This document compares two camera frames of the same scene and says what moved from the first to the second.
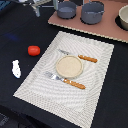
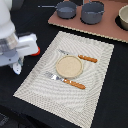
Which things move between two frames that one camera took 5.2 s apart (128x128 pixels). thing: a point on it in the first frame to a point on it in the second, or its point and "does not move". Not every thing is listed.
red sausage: x=33 y=50 does not move
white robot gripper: x=33 y=4 to x=15 y=47
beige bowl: x=123 y=16 does not move
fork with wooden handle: x=52 y=76 does not move
